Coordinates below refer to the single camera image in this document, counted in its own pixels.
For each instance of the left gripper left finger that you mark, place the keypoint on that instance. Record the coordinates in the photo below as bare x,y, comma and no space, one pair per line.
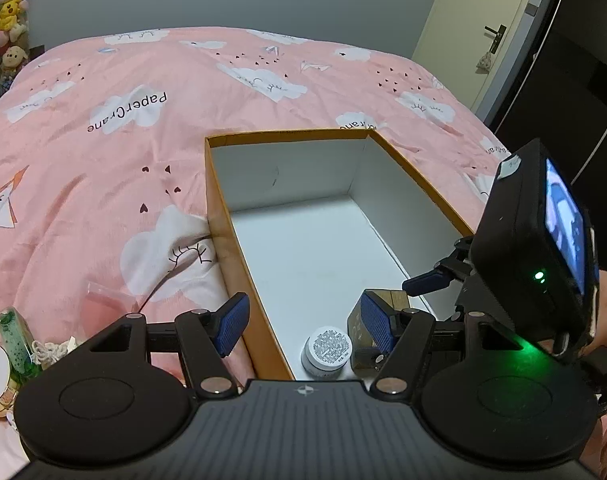
205,339

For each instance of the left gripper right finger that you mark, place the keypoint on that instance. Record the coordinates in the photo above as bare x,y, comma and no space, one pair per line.
402,337

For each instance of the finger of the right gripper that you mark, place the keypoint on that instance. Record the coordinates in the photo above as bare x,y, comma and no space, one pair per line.
454,267

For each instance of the gold square box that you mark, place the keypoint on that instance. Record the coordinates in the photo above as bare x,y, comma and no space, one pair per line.
369,328

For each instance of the small white round jar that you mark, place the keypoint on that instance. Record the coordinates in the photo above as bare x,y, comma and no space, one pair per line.
326,352

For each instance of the pink clear pouch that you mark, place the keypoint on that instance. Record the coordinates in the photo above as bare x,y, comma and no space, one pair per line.
101,306

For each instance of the green glass bottle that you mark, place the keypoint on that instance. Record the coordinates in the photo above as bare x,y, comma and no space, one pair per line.
17,341

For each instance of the orange cardboard box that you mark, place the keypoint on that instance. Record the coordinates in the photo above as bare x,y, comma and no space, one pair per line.
305,221

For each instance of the pink patterned bed cover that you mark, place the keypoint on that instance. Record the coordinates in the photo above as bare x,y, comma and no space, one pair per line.
103,180

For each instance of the cream door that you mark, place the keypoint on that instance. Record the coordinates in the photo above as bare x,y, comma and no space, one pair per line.
454,46

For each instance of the stuffed toy hanging column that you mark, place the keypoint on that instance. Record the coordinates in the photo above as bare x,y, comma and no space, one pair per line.
14,41

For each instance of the black door handle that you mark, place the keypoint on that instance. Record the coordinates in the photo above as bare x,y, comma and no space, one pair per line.
497,37

